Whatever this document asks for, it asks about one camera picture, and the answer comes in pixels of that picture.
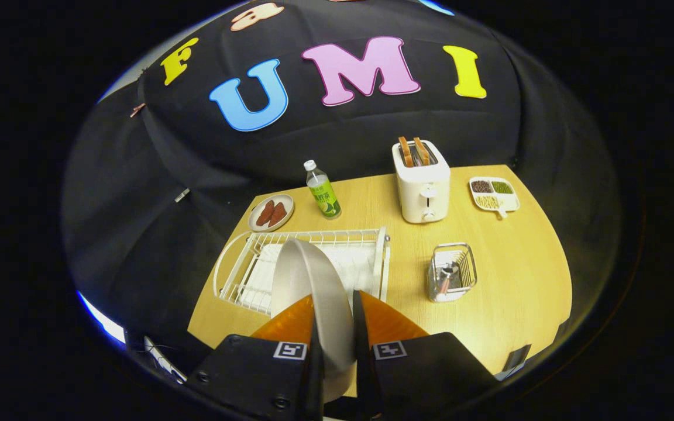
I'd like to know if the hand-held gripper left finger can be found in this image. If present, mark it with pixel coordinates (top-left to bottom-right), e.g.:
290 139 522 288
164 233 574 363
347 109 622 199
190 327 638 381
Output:
187 294 326 421

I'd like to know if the white toaster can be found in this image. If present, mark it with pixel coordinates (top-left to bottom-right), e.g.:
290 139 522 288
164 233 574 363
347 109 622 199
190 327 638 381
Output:
391 139 451 224

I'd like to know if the white wire dish rack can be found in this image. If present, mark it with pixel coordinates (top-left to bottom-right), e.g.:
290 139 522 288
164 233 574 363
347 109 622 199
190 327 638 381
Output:
213 227 391 316

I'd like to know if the white divided bean dish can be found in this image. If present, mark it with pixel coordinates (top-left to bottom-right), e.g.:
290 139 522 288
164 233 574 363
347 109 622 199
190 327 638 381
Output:
469 176 520 220

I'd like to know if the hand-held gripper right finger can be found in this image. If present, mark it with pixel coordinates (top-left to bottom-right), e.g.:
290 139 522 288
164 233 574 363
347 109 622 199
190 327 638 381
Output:
352 290 499 421

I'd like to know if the small grey saucer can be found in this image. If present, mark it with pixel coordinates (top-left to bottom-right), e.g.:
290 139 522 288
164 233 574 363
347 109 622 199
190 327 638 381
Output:
248 194 295 233

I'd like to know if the white round plate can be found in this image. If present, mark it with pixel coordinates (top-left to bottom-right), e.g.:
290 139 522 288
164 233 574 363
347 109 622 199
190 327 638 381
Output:
271 239 356 404

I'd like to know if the black backdrop cloth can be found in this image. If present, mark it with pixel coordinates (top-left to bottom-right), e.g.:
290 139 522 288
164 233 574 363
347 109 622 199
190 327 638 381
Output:
62 0 621 351

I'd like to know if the silver wire basket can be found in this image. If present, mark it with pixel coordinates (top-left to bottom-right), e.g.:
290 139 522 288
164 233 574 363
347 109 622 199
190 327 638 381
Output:
428 243 478 303

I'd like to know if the green label drink bottle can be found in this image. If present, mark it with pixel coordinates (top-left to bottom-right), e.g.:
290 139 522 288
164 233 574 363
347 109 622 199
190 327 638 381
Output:
304 160 342 220

